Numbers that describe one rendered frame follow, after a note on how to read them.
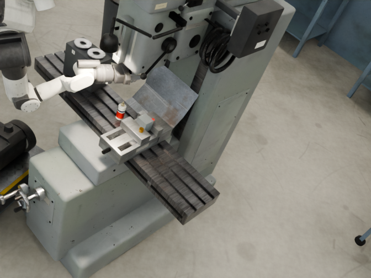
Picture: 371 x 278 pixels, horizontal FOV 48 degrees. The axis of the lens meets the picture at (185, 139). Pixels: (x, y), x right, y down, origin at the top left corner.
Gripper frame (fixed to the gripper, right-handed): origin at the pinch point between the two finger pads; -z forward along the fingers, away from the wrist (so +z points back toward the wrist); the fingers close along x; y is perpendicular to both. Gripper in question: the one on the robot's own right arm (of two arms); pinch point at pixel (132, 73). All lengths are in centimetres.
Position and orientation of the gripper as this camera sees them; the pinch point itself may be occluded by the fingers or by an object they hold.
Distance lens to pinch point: 198.9
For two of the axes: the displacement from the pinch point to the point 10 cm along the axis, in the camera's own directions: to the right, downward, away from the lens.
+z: -8.8, 0.8, -4.7
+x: -3.8, -7.2, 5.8
